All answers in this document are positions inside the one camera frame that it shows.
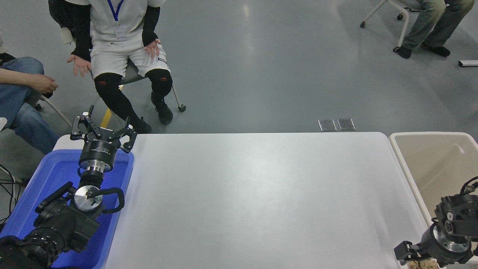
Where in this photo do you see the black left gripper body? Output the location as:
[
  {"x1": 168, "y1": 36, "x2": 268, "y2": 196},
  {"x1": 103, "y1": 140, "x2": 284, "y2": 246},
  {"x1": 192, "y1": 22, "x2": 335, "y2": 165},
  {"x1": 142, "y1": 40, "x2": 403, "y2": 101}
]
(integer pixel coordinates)
[{"x1": 79, "y1": 135, "x2": 121, "y2": 166}]

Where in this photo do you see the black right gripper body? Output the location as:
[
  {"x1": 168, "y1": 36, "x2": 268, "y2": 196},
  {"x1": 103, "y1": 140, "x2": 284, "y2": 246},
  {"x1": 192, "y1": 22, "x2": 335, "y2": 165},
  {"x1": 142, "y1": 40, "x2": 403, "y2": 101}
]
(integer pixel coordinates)
[{"x1": 418, "y1": 228, "x2": 474, "y2": 268}]

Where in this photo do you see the tan paper ball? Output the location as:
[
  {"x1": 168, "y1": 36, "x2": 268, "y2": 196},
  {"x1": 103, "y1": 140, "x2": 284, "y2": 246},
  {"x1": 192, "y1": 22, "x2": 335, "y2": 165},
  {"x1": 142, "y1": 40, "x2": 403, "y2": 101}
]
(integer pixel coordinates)
[{"x1": 409, "y1": 259, "x2": 440, "y2": 269}]

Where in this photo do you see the person's right hand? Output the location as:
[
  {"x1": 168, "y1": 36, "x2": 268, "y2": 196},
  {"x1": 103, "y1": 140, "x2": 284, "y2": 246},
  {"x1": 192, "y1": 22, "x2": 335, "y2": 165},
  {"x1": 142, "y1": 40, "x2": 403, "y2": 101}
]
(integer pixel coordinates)
[{"x1": 67, "y1": 55, "x2": 92, "y2": 77}]

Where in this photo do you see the person's hand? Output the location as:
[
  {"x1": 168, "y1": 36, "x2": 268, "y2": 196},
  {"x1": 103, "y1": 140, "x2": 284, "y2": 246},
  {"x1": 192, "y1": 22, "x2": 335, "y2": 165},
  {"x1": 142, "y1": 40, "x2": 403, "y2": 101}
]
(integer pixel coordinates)
[{"x1": 32, "y1": 74, "x2": 59, "y2": 95}]

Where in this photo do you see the person's left hand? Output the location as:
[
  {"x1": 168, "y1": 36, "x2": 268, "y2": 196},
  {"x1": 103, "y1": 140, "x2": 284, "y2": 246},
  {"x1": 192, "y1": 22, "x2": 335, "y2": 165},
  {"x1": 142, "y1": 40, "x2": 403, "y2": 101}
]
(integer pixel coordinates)
[{"x1": 144, "y1": 38, "x2": 162, "y2": 59}]

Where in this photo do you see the chair with pale legs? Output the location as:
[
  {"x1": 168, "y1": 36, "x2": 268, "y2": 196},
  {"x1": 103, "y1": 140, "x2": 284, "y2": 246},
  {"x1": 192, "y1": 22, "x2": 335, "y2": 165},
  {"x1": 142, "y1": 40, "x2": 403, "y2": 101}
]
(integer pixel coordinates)
[{"x1": 35, "y1": 95, "x2": 73, "y2": 128}]

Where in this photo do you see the blue plastic tray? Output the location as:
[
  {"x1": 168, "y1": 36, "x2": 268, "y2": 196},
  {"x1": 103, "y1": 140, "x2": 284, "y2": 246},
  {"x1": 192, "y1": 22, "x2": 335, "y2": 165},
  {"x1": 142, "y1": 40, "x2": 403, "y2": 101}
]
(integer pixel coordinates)
[{"x1": 0, "y1": 149, "x2": 134, "y2": 269}]

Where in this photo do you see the grey chair with casters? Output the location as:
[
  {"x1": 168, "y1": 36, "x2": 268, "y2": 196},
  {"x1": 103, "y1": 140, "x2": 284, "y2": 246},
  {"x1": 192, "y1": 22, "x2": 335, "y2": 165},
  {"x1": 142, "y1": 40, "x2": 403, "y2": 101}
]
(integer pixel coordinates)
[{"x1": 60, "y1": 26, "x2": 186, "y2": 112}]

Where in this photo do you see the person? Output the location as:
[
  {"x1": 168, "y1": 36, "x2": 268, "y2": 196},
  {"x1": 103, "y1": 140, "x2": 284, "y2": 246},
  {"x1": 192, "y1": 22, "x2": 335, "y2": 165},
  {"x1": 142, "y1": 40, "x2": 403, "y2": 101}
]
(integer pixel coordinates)
[
  {"x1": 48, "y1": 0, "x2": 174, "y2": 134},
  {"x1": 0, "y1": 34, "x2": 60, "y2": 155},
  {"x1": 393, "y1": 0, "x2": 475, "y2": 59}
]

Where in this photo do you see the large pale plastic bin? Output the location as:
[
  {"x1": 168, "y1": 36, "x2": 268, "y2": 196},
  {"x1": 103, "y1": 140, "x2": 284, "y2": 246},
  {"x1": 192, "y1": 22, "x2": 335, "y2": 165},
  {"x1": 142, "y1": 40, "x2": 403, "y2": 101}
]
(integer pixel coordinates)
[{"x1": 388, "y1": 132, "x2": 478, "y2": 269}]

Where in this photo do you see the black cable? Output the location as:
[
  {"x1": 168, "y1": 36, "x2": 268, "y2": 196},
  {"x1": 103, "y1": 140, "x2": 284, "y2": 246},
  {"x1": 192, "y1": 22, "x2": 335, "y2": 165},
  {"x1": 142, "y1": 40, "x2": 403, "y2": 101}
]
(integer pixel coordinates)
[{"x1": 0, "y1": 164, "x2": 23, "y2": 225}]

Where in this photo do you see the blue lanyard with badge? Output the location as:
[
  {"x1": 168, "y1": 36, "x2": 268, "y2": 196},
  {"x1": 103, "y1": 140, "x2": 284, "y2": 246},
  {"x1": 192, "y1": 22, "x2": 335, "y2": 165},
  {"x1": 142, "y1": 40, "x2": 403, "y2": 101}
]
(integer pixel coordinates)
[{"x1": 107, "y1": 0, "x2": 128, "y2": 42}]

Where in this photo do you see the white frame chair with casters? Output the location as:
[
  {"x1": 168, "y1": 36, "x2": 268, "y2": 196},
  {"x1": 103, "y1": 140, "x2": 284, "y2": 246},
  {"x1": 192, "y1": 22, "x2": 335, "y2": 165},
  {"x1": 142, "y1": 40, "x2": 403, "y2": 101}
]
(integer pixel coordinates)
[{"x1": 360, "y1": 0, "x2": 413, "y2": 47}]

